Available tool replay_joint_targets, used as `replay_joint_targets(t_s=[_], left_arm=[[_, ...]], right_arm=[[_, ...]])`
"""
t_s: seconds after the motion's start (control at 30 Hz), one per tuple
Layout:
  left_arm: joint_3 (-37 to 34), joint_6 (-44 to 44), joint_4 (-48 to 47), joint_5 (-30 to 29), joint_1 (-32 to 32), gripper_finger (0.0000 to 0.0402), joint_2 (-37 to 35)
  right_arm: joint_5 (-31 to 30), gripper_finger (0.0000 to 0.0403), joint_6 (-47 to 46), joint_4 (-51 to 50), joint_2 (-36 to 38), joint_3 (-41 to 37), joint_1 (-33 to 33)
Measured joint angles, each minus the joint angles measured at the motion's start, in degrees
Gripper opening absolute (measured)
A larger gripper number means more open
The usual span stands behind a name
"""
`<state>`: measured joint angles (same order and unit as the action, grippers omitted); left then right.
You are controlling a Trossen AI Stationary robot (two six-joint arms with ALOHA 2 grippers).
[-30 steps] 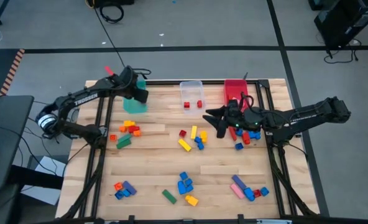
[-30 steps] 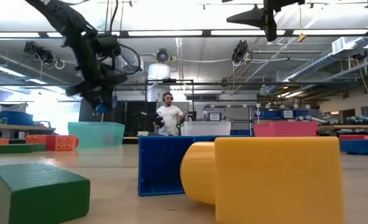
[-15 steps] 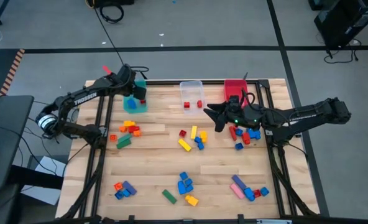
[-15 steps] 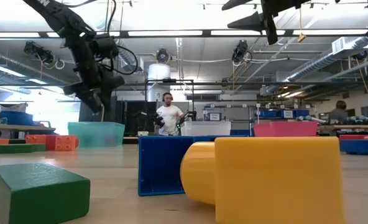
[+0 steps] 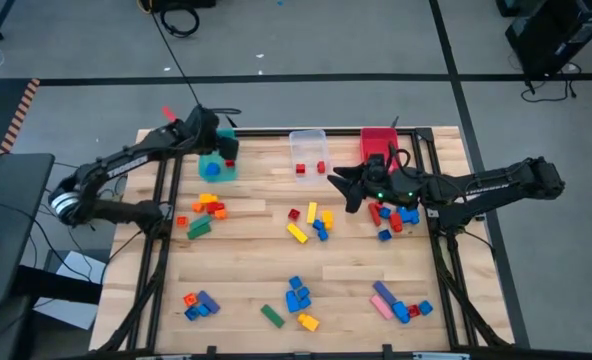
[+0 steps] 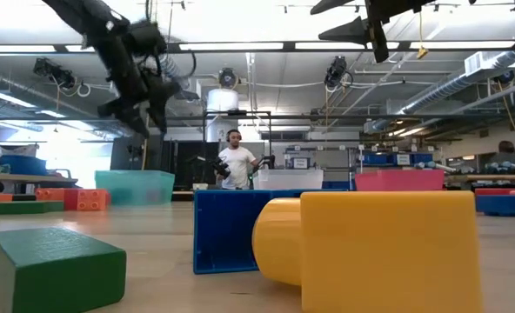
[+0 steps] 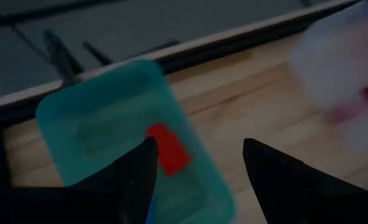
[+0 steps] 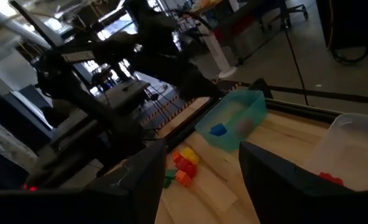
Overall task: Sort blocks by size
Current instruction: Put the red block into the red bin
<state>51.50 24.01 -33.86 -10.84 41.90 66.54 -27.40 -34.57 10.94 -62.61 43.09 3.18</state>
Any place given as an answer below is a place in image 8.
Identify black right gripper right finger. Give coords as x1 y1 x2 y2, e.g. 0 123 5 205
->
239 141 356 224

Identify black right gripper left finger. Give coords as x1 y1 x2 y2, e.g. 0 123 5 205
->
89 138 168 224

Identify orange stud block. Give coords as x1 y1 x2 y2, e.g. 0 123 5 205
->
175 169 193 188

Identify red stud block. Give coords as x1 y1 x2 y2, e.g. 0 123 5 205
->
175 155 198 179

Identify yellow stud block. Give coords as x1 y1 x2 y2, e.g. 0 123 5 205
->
180 147 201 166

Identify blue stud block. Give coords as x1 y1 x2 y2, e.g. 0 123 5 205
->
209 123 228 137

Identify small red block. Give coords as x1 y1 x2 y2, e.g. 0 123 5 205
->
319 172 345 187

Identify orange black striped strip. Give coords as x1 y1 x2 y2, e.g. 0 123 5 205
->
142 93 209 130

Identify white floor fan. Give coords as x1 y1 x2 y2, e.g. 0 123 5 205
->
199 23 237 79

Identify teal plastic bin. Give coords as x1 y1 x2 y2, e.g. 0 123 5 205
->
194 89 269 154

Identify rolling workbench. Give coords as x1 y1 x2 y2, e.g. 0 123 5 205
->
171 0 309 68

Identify clear plastic bin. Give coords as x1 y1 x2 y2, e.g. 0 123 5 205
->
304 113 368 192

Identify black floor equipment box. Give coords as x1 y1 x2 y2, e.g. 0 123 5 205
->
316 0 368 50

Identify long black floor cable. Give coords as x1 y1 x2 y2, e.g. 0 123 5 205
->
282 17 310 106

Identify coiled black cable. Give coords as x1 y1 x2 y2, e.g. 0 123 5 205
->
326 40 368 65

